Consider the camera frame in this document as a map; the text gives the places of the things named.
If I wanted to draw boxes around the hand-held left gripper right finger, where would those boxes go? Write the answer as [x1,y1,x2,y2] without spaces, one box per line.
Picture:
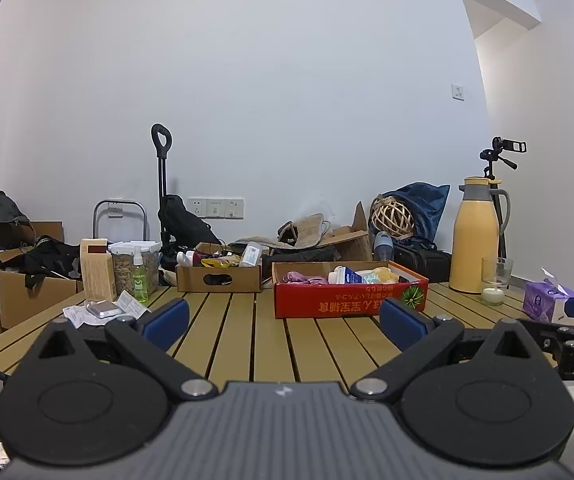
[349,297,542,403]

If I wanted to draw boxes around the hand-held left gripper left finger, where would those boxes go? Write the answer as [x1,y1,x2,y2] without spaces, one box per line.
[37,297,220,402]

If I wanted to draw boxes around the white and yellow plush toy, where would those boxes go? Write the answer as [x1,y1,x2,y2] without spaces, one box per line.
[362,267,400,286]

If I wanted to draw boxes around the red cardboard box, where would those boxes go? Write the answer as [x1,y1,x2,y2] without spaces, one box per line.
[272,261,430,320]

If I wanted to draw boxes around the purple tissue pack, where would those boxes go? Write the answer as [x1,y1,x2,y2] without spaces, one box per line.
[522,267,574,324]

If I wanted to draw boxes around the green spray bottle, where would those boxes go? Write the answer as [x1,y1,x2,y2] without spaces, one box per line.
[131,246,149,304]

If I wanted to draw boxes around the silver flat device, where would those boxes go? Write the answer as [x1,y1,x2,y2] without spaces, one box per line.
[85,300,124,319]

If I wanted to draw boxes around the black travel bag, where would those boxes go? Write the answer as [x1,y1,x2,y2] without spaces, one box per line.
[392,241,453,284]

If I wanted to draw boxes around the small brown cardboard box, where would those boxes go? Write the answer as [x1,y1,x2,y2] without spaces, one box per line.
[176,263,263,294]

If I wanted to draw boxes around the clear lidded food container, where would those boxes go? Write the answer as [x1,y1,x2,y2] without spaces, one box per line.
[109,240,162,297]

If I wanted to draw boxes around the white and blue packet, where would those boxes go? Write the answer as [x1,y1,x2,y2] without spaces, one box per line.
[328,265,364,286]

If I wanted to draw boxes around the blue cap bottle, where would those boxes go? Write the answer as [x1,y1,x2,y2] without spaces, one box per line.
[372,231,394,263]

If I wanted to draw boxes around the yellow packet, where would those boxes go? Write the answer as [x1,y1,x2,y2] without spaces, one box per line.
[201,255,242,269]

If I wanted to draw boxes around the tall brown carton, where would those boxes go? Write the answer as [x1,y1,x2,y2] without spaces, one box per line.
[80,238,118,302]

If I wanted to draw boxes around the glass candle holder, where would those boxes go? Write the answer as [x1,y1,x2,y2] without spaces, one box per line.
[480,256,514,307]

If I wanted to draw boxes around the open brown cardboard box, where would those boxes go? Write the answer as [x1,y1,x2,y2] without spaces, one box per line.
[317,201,374,263]

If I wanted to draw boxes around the black trolley bag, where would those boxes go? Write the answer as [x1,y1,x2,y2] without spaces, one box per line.
[150,123,222,263]

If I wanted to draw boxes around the wicker ball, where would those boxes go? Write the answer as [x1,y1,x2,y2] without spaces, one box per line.
[370,195,414,238]

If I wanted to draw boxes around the white carton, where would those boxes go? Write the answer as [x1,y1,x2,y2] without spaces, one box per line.
[240,241,264,267]

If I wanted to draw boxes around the yellow thermos jug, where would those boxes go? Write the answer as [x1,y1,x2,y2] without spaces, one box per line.
[449,176,511,295]

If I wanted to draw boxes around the pink cloth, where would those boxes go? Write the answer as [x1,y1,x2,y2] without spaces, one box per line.
[281,270,328,286]

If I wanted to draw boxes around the blue cloth bag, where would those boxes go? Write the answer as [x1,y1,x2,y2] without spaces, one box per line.
[377,182,452,252]

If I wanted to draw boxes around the black cloth bag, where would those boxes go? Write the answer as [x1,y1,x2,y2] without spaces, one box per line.
[262,246,342,279]

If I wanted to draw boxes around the black clothing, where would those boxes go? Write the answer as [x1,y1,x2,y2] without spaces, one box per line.
[21,236,84,282]

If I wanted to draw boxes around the beige mat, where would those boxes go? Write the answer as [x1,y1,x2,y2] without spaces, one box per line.
[227,213,334,252]

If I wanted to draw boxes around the large brown cardboard box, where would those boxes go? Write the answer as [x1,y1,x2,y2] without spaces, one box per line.
[0,220,84,335]

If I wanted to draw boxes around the white wall socket strip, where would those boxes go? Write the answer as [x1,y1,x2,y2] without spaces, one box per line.
[188,197,245,220]

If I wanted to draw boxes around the metal folding frame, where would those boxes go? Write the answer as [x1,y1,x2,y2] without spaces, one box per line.
[92,199,149,244]

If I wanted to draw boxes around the black camera tripod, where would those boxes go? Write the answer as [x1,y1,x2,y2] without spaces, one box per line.
[479,136,528,261]

